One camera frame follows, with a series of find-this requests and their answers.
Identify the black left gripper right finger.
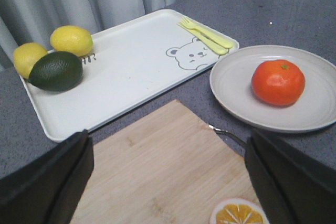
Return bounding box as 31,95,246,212
245,130,335,223

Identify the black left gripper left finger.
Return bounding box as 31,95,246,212
1,130,94,223

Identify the orange mandarin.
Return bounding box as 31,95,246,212
251,59,306,106

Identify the beige round plate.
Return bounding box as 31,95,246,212
210,45,335,133

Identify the white bear print tray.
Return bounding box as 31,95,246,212
19,8,240,142

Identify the orange slice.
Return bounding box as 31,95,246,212
209,198,269,224

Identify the dark green lime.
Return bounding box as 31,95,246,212
28,51,83,92

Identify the wooden cutting board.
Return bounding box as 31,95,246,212
72,100,258,223

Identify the yellow lemon behind lime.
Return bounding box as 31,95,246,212
13,42,48,79

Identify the yellow plastic knife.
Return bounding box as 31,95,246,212
177,22,229,56

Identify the yellow plastic fork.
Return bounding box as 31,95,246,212
181,17,234,49

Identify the metal cutting board handle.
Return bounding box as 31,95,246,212
208,124,245,148

